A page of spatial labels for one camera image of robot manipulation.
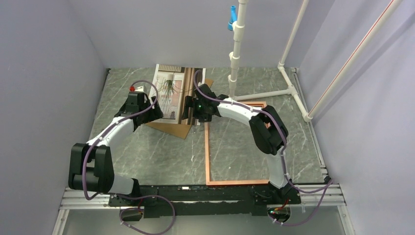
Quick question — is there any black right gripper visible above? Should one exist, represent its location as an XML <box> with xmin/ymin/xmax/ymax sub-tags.
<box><xmin>182</xmin><ymin>95</ymin><xmax>212</xmax><ymax>122</ymax></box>

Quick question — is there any printed photo sheet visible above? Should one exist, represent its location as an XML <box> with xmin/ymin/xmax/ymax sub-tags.
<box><xmin>149</xmin><ymin>64</ymin><xmax>206</xmax><ymax>125</ymax></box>

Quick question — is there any red picture frame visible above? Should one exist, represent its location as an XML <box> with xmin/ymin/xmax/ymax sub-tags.
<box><xmin>204</xmin><ymin>101</ymin><xmax>271</xmax><ymax>186</ymax></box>

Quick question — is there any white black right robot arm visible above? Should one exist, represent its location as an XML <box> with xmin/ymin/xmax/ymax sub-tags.
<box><xmin>183</xmin><ymin>84</ymin><xmax>290</xmax><ymax>203</ymax></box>

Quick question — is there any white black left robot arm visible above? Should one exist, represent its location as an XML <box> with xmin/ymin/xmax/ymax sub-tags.
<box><xmin>68</xmin><ymin>92</ymin><xmax>163</xmax><ymax>206</ymax></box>

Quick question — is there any brown cardboard backing board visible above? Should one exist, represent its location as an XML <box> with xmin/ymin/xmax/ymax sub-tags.
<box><xmin>146</xmin><ymin>78</ymin><xmax>201</xmax><ymax>139</ymax></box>

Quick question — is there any white PVC pipe stand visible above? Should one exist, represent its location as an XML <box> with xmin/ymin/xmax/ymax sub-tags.
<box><xmin>228</xmin><ymin>0</ymin><xmax>311</xmax><ymax>123</ymax></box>

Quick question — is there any blue pipe fitting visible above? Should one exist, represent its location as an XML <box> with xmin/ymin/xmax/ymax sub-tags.
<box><xmin>228</xmin><ymin>5</ymin><xmax>237</xmax><ymax>31</ymax></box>

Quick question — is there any white pole with red stripe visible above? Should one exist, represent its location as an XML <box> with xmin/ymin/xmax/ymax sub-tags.
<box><xmin>304</xmin><ymin>0</ymin><xmax>402</xmax><ymax>122</ymax></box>

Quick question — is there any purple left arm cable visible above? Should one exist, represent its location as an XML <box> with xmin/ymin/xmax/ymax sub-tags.
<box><xmin>81</xmin><ymin>80</ymin><xmax>176</xmax><ymax>235</ymax></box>

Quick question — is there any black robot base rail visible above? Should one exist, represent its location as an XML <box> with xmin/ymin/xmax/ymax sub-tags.
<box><xmin>108</xmin><ymin>183</ymin><xmax>301</xmax><ymax>218</ymax></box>

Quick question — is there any aluminium extrusion frame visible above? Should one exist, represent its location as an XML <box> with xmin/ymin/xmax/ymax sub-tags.
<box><xmin>53</xmin><ymin>77</ymin><xmax>354</xmax><ymax>235</ymax></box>

